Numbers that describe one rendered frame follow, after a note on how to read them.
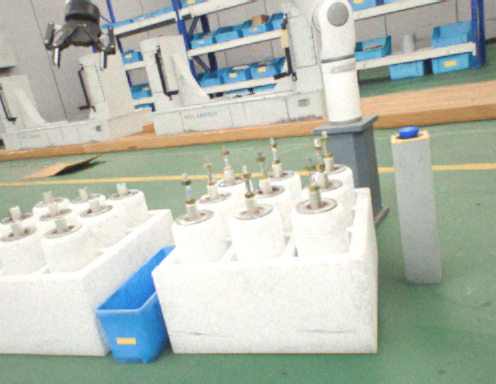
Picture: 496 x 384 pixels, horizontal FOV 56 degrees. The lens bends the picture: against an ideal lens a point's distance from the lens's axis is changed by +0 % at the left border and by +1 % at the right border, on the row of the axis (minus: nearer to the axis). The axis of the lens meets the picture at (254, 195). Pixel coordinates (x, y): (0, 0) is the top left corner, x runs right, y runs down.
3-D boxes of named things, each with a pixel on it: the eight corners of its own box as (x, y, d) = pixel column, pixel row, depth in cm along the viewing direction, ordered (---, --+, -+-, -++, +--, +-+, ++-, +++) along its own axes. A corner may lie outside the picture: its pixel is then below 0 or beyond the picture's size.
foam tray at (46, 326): (72, 273, 144) (54, 218, 139) (185, 268, 131) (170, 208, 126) (-36, 353, 108) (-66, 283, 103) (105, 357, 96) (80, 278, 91)
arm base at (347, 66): (336, 120, 139) (328, 61, 135) (366, 117, 134) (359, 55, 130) (324, 126, 132) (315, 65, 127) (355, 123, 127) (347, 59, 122)
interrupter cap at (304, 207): (289, 208, 85) (288, 204, 85) (326, 197, 87) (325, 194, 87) (305, 219, 78) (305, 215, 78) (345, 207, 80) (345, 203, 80)
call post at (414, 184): (405, 269, 107) (390, 136, 98) (438, 268, 105) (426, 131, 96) (406, 285, 100) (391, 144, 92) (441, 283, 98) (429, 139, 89)
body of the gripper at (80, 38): (104, 20, 111) (103, 55, 108) (66, 17, 109) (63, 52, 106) (100, -2, 104) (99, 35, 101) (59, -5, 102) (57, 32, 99)
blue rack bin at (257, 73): (268, 75, 653) (265, 60, 647) (292, 71, 633) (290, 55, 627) (250, 80, 613) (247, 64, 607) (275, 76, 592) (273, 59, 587)
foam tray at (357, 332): (231, 264, 128) (217, 202, 123) (378, 255, 116) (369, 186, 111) (173, 354, 92) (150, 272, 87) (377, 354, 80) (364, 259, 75)
